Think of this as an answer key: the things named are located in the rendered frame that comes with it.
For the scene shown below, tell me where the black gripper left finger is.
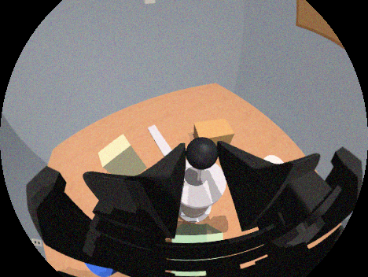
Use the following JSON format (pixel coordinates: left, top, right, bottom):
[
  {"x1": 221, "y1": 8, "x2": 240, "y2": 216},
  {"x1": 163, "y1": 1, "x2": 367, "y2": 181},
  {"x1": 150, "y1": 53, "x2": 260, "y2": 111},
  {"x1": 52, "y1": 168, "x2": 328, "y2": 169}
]
[{"x1": 83, "y1": 142, "x2": 186, "y2": 239}]

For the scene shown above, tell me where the pale yellow rectangular block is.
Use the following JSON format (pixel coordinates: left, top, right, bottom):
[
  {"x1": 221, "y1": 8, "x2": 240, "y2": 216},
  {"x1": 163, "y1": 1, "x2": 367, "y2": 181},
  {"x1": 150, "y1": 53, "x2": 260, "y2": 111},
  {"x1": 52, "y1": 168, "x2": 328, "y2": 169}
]
[{"x1": 98, "y1": 135, "x2": 147, "y2": 176}]

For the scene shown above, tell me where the white flat bar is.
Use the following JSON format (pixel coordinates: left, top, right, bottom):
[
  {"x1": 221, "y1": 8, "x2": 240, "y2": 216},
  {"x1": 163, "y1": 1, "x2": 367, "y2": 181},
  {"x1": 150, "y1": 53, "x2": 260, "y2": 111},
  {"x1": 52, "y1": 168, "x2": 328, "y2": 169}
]
[{"x1": 149, "y1": 124, "x2": 171, "y2": 157}]

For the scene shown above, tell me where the blue short cylinder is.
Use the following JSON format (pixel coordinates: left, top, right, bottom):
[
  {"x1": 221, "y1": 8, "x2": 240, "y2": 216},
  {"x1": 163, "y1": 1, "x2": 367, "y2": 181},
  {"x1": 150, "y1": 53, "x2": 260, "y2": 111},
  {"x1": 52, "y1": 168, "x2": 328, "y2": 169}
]
[{"x1": 85, "y1": 263, "x2": 117, "y2": 277}]

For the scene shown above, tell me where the orange box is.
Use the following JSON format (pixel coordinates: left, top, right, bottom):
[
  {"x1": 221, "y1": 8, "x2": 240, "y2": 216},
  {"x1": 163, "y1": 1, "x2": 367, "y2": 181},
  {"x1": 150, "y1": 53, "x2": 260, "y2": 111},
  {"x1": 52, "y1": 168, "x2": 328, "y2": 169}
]
[{"x1": 193, "y1": 119, "x2": 234, "y2": 147}]

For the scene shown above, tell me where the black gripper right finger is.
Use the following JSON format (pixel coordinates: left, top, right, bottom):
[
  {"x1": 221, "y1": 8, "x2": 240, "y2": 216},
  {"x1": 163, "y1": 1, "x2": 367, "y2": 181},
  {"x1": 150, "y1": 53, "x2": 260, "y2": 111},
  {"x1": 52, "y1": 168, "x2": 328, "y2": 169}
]
[{"x1": 218, "y1": 141, "x2": 320, "y2": 231}]

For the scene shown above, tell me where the glass french press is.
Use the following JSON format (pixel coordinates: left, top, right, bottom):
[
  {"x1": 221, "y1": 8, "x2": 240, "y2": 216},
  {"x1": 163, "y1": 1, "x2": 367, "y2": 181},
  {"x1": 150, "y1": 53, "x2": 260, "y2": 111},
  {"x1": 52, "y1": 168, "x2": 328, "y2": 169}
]
[{"x1": 178, "y1": 138, "x2": 227, "y2": 222}]

